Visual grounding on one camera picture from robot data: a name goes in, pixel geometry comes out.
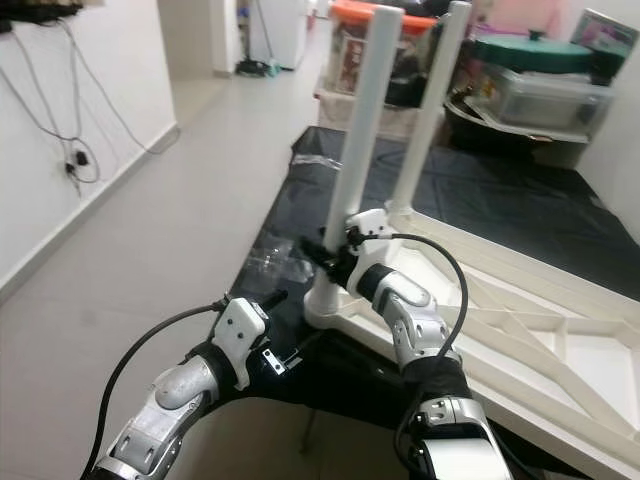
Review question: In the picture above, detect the beige patterned ledge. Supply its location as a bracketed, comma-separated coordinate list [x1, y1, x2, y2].
[312, 92, 426, 141]

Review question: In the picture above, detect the white appliance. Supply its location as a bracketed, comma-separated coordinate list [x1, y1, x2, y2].
[248, 0, 309, 69]

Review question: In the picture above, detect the clear tape patch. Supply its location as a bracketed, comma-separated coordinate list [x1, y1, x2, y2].
[245, 232, 311, 283]

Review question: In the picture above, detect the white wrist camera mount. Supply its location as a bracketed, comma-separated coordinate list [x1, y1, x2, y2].
[214, 296, 270, 391]
[344, 209, 398, 273]

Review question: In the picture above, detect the white plastic table top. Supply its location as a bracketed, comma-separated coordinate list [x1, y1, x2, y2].
[304, 204, 640, 479]

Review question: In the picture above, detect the dark printed toy box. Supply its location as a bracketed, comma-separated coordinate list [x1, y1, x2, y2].
[570, 8, 640, 85]

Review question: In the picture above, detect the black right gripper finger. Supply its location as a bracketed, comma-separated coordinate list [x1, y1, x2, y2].
[297, 237, 347, 278]

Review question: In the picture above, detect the clear plastic storage box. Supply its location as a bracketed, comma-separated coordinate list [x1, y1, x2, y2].
[480, 68, 615, 137]

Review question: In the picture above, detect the green round lid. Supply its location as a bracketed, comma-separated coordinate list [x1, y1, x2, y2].
[472, 30, 597, 75]

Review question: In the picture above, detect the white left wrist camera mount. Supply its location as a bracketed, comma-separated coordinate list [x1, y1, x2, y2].
[214, 296, 270, 391]

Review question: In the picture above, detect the black floor cleaning device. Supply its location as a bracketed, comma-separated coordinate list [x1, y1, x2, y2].
[236, 58, 283, 79]

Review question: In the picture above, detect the black plastic bag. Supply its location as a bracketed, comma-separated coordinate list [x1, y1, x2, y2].
[400, 25, 456, 109]

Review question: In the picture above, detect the pink plastic box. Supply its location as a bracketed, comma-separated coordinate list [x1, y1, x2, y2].
[485, 0, 583, 35]

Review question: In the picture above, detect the black wall cable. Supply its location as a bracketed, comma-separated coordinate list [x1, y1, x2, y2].
[65, 20, 181, 155]
[10, 22, 103, 187]

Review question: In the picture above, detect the black tablecloth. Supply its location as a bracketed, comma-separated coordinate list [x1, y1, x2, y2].
[220, 126, 640, 480]

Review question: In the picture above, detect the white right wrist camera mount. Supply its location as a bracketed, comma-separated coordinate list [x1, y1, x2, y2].
[344, 209, 398, 273]

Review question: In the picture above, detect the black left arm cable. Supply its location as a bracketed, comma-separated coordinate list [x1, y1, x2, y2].
[80, 298, 233, 480]

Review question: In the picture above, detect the black wall shelf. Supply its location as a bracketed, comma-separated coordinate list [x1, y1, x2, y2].
[0, 0, 83, 23]

